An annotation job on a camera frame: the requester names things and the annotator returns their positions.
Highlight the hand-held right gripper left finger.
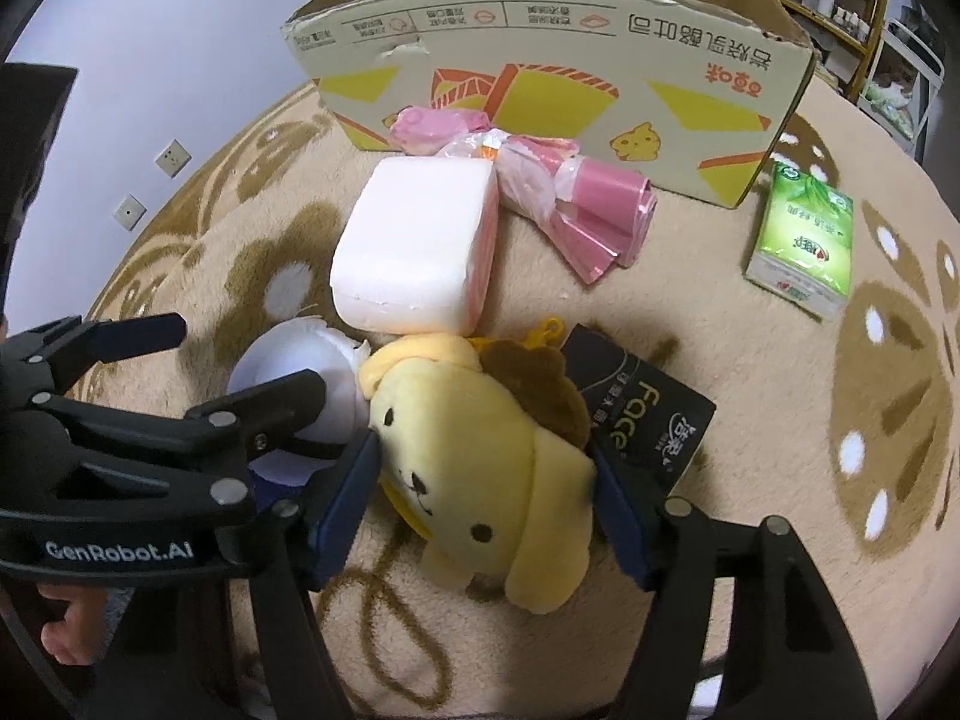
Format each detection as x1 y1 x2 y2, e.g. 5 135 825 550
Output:
247 431 383 720

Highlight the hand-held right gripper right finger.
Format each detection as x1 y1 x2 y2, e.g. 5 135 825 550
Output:
585 441 875 720

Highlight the white metal cart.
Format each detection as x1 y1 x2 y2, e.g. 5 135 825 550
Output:
861 11 947 160

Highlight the white wall socket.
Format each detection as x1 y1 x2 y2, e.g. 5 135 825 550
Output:
153 138 193 179
112 193 149 233

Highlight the black tissue pack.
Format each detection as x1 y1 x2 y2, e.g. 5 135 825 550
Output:
559 324 718 502

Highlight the person's left hand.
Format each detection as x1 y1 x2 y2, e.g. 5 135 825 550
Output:
37 585 113 666

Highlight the green tissue pack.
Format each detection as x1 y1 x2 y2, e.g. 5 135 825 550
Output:
742 161 857 323

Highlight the green white bag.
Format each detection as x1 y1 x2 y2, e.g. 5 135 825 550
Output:
866 79 917 140

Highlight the black flat panel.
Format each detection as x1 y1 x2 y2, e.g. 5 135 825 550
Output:
0 64 80 295

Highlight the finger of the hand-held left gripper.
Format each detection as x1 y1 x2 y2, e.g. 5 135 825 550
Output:
0 313 187 406
37 369 331 511

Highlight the pink plastic bag roll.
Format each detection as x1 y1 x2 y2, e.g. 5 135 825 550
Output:
493 131 659 286

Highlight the wooden shelf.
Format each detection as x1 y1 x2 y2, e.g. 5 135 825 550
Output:
772 0 895 103

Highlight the white purple plush ball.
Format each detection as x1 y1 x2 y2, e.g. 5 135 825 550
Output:
225 315 372 490

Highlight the printed cardboard box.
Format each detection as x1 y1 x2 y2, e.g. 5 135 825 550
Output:
281 0 820 209

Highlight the pink soft pack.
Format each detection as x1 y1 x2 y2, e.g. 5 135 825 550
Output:
388 106 497 163

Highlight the pink swirl plush cushion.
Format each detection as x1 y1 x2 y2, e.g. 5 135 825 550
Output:
328 156 500 337

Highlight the yellow dog plush toy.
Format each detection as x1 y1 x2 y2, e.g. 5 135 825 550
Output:
358 317 599 610

